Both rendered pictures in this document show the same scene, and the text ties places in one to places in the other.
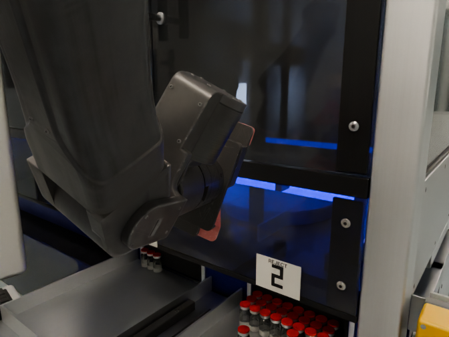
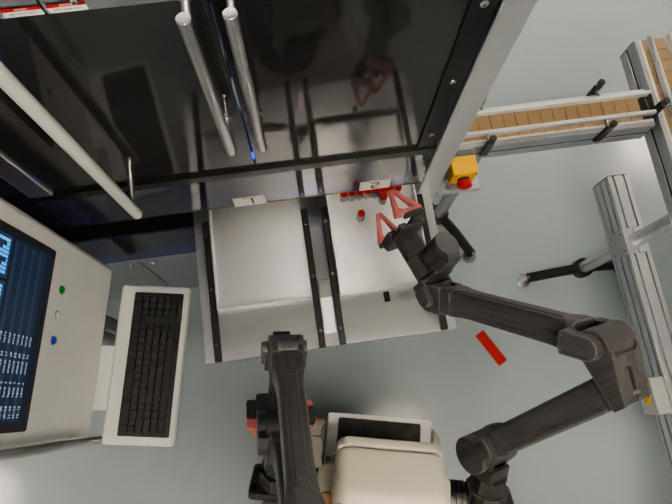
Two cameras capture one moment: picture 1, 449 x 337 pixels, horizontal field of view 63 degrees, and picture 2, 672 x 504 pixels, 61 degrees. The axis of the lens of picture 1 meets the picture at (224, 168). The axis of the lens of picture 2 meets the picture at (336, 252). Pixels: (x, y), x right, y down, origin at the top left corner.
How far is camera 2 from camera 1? 123 cm
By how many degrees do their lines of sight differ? 68
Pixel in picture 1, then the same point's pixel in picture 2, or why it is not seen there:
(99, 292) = (236, 247)
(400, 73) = (462, 118)
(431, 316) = (457, 168)
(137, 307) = (276, 237)
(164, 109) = (444, 268)
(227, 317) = (330, 202)
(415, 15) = (474, 102)
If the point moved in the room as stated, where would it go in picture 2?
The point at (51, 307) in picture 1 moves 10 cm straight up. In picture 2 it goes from (229, 280) to (223, 272)
